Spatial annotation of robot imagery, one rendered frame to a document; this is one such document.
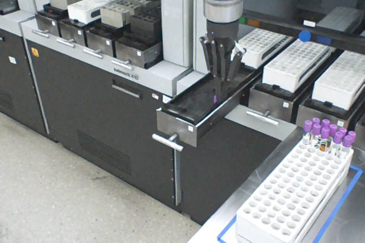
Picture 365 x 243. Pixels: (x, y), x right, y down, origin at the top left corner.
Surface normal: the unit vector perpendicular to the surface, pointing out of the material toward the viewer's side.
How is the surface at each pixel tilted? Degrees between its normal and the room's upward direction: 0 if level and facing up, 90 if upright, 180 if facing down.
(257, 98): 90
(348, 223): 0
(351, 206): 0
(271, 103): 90
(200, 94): 0
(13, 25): 90
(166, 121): 90
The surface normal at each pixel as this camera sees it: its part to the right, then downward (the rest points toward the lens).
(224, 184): -0.59, 0.45
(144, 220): -0.01, -0.83
